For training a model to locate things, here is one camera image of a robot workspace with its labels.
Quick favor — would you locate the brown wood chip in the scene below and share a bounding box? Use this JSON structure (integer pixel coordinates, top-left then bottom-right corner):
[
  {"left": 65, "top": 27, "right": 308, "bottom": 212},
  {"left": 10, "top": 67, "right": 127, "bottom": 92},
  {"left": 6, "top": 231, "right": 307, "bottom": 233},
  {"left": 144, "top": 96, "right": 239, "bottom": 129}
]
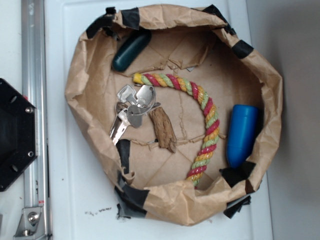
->
[{"left": 148, "top": 106, "right": 177, "bottom": 153}]

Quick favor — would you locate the brown paper bag bin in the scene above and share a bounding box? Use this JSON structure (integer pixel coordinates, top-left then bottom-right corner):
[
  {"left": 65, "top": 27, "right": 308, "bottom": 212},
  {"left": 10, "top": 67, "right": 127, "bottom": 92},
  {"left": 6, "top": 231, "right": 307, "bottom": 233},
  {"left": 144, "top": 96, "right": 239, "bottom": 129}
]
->
[{"left": 65, "top": 4, "right": 283, "bottom": 226}]

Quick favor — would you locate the silver key bunch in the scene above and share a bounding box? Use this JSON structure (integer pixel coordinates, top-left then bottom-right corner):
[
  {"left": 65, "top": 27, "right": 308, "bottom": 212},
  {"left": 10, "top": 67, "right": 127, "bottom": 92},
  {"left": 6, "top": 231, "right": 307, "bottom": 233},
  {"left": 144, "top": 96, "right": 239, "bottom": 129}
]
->
[{"left": 109, "top": 84, "right": 160, "bottom": 145}]

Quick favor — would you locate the dark green plastic capsule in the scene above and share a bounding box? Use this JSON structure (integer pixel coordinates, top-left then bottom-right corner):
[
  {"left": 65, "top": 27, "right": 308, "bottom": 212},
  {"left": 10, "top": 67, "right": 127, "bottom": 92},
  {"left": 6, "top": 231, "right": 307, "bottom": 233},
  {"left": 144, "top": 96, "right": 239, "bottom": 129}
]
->
[{"left": 112, "top": 29, "right": 152, "bottom": 72}]

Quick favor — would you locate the blue plastic capsule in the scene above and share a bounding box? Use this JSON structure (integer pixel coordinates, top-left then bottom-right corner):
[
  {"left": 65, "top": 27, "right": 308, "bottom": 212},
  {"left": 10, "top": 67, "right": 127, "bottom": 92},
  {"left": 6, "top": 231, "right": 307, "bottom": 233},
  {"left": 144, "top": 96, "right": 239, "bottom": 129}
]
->
[{"left": 226, "top": 104, "right": 259, "bottom": 168}]

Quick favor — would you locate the multicolour twisted rope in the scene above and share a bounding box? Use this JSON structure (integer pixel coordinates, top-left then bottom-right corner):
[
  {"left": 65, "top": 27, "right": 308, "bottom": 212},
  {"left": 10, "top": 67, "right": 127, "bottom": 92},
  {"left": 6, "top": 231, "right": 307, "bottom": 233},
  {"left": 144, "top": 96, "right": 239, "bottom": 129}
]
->
[{"left": 132, "top": 72, "right": 221, "bottom": 187}]

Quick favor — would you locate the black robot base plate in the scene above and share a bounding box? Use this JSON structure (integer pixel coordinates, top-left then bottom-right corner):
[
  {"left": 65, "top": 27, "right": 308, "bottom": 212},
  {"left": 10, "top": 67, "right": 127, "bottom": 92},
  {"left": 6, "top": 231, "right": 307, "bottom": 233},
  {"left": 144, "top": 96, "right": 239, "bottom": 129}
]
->
[{"left": 0, "top": 78, "right": 37, "bottom": 192}]

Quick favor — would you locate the aluminium rail profile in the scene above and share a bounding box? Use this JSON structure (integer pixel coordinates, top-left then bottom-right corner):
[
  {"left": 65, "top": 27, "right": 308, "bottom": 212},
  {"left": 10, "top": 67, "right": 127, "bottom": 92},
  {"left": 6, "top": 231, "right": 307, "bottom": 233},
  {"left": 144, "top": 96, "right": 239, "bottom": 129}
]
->
[{"left": 21, "top": 0, "right": 52, "bottom": 240}]

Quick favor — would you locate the metal corner bracket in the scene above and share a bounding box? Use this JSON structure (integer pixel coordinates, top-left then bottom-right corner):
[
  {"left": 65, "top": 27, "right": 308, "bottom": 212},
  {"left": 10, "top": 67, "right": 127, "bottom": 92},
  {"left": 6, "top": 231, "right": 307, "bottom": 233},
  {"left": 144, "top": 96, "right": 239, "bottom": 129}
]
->
[{"left": 13, "top": 206, "right": 45, "bottom": 240}]

